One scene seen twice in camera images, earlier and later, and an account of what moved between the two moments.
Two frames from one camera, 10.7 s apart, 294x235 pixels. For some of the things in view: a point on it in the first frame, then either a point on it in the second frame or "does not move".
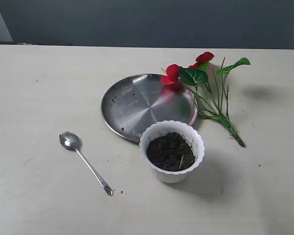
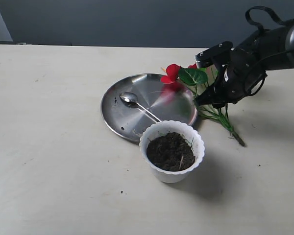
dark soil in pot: (170, 152) does not move
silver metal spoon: (71, 141) to (131, 97)
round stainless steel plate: (133, 102) does not move
